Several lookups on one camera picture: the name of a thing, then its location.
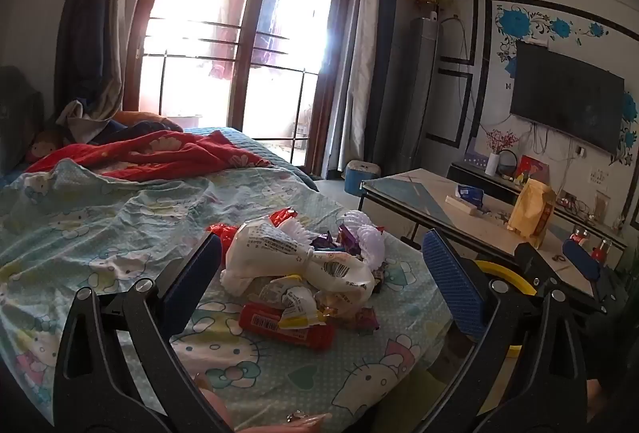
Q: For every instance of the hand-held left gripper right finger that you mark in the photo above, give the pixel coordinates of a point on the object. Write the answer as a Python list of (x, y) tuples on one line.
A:
[(452, 278)]

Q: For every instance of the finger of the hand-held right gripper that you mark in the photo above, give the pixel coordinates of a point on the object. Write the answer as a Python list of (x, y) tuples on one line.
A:
[(534, 271), (581, 259)]

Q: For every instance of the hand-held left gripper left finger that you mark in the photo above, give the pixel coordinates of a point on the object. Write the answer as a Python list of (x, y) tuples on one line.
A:
[(199, 271)]

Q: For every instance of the yellow round bin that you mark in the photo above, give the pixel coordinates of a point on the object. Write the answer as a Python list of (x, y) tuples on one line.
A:
[(509, 274)]

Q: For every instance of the white printed plastic bag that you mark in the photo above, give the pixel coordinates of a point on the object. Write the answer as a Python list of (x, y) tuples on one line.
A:
[(344, 271), (264, 246)]

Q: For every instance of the white pleated paper cup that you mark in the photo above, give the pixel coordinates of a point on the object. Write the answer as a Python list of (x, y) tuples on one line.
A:
[(369, 238), (297, 228)]

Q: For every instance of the small brown candy wrapper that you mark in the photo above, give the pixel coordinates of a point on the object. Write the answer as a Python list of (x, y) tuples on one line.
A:
[(365, 319)]

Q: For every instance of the yellow white wrapper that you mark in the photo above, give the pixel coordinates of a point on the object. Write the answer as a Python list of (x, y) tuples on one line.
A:
[(297, 303)]

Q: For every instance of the purple candy wrapper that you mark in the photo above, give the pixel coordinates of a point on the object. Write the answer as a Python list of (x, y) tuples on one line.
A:
[(324, 242), (348, 238)]

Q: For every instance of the red barcode snack wrapper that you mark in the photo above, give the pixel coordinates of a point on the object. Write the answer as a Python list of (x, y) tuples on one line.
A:
[(299, 335)]

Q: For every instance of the person's left hand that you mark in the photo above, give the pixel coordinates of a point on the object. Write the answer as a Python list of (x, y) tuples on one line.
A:
[(269, 425)]

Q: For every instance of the red bottle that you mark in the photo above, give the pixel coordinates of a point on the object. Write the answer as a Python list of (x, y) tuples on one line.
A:
[(601, 251)]

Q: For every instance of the red can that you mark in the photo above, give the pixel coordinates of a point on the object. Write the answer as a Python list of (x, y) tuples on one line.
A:
[(580, 236)]

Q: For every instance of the beige and blue coffee table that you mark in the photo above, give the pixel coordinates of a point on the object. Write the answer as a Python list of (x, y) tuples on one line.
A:
[(499, 233)]

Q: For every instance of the yellow paper bag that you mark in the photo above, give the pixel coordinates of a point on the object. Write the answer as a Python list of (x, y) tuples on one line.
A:
[(529, 213)]

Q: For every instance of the white flat box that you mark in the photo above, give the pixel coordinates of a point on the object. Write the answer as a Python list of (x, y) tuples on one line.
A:
[(462, 206)]

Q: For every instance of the blue tissue pack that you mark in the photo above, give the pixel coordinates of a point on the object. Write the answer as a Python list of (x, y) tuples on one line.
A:
[(469, 194)]

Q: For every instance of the red gift box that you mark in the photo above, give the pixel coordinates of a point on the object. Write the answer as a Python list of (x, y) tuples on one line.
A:
[(534, 168)]

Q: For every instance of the black television cabinet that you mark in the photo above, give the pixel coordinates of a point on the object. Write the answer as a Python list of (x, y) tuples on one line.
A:
[(467, 173)]

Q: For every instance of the person's green clothing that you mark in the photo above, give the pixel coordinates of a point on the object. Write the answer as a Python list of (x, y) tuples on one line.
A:
[(429, 383)]

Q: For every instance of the round table mirror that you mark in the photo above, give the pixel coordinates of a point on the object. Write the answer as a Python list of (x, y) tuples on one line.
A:
[(509, 163)]

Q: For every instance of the white vase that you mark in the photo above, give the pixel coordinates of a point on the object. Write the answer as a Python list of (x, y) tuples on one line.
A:
[(492, 164)]

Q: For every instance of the red floral blanket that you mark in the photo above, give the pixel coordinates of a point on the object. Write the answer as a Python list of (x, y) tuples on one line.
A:
[(150, 156)]

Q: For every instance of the blue and white round stool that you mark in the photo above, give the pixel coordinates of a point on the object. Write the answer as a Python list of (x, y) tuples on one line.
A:
[(362, 178)]

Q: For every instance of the teal quilted bedspread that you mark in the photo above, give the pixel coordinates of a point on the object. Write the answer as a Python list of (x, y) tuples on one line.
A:
[(269, 148)]

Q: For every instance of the blue flower black leaf decal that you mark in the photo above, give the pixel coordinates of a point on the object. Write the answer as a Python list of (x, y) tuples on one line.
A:
[(629, 108)]

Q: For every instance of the orange pillow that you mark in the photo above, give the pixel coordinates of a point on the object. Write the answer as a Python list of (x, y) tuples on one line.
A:
[(145, 117)]

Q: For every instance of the grey tower air conditioner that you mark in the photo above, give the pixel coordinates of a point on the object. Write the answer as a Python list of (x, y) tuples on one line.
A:
[(422, 89)]

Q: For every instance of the grey crumpled cloth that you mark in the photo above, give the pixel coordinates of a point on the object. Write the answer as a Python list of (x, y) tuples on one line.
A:
[(80, 118)]

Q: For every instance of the plush doll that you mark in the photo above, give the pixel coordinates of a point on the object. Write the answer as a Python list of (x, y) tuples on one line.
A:
[(44, 146)]

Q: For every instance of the white and blue curtain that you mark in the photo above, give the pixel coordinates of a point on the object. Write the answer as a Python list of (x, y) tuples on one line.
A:
[(369, 64)]

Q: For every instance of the brown framed glass door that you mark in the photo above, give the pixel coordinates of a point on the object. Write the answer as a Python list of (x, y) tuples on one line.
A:
[(224, 39)]

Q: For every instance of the dark headboard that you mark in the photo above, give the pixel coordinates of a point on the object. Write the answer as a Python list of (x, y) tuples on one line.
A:
[(17, 113)]

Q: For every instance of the dark blue curtain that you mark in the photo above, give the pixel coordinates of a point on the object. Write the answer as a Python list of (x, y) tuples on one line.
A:
[(95, 14)]

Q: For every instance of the black wall television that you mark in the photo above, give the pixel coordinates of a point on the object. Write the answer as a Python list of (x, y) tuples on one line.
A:
[(564, 94)]

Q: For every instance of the blue flower vine wall decal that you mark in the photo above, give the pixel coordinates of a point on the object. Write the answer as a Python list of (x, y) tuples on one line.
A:
[(519, 21)]

